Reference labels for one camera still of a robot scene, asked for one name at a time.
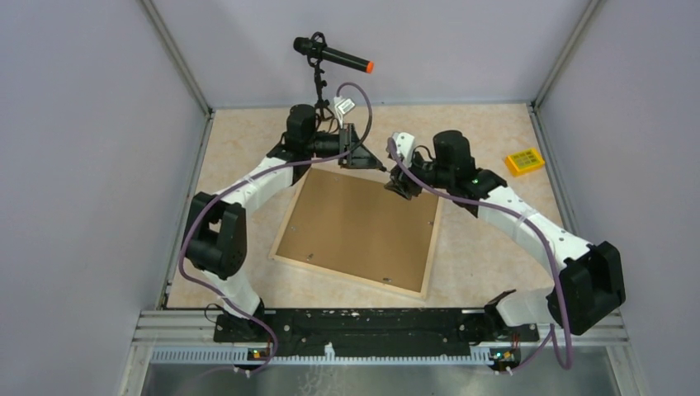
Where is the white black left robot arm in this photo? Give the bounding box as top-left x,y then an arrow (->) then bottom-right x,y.
178,104 -> 386,341

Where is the aluminium rail front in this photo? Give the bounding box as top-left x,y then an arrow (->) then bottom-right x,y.
130,309 -> 630,366

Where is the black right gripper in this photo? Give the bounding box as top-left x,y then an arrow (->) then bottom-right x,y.
385,148 -> 454,200

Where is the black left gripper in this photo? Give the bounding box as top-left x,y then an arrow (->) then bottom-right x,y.
305,122 -> 382,168

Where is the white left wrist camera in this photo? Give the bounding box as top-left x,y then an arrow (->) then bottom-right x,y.
332,96 -> 356,119

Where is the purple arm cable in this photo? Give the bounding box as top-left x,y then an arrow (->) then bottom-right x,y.
177,82 -> 374,378
385,136 -> 575,375

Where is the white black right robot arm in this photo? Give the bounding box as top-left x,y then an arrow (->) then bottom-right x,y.
385,130 -> 627,340

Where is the black microphone orange tip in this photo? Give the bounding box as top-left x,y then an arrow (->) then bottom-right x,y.
293,37 -> 374,73

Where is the yellow plastic box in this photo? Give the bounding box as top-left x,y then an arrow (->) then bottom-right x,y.
504,148 -> 546,177

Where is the black tripod microphone stand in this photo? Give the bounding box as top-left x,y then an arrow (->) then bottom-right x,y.
306,31 -> 333,124

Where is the white wooden photo frame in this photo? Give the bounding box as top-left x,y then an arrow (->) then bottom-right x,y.
269,168 -> 443,300

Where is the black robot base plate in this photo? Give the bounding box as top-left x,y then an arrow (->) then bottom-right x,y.
213,308 -> 540,357

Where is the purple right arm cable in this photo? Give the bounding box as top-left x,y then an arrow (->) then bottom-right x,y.
385,136 -> 575,375

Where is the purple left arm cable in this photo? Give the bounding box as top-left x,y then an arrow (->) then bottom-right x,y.
177,82 -> 374,378

